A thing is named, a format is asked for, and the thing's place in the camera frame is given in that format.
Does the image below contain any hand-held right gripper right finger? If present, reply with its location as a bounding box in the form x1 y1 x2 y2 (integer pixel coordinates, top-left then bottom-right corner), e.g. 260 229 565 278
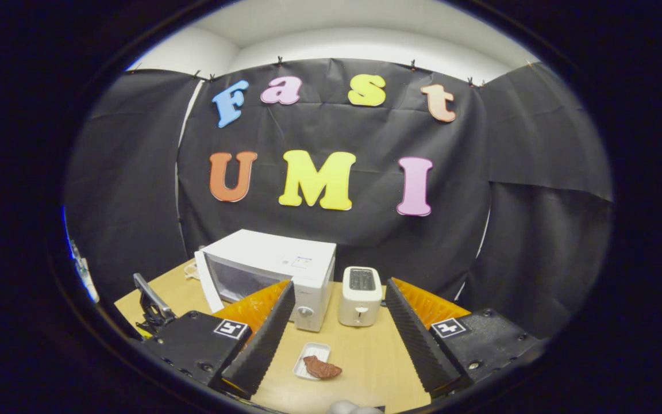
384 278 544 399

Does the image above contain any white rectangular tray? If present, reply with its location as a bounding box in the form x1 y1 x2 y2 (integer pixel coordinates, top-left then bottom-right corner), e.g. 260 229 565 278
292 342 332 381

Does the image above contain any white toaster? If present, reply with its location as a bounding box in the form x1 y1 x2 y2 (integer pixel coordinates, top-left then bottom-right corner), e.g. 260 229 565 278
338 266 383 328

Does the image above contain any brown meat piece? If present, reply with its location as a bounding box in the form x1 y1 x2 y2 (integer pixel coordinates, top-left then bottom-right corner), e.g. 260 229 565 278
303 355 343 380

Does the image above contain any white microwave oven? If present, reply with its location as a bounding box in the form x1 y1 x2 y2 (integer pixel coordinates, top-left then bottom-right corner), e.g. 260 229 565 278
194 229 337 333

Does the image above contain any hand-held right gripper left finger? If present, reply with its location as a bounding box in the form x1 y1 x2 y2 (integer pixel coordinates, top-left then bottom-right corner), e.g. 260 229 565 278
136 280 296 400

